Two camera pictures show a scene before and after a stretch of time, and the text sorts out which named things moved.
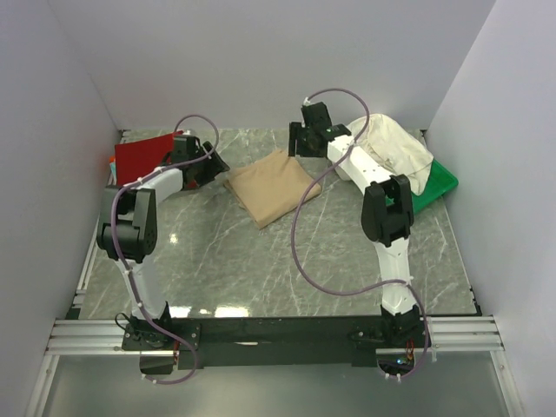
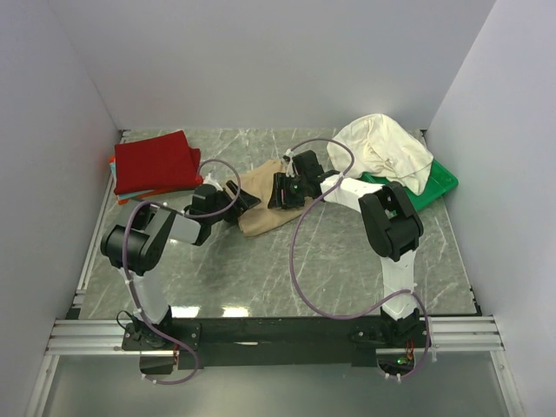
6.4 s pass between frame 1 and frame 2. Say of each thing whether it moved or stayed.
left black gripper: moved
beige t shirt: moved
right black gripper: moved
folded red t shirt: stayed
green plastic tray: stayed
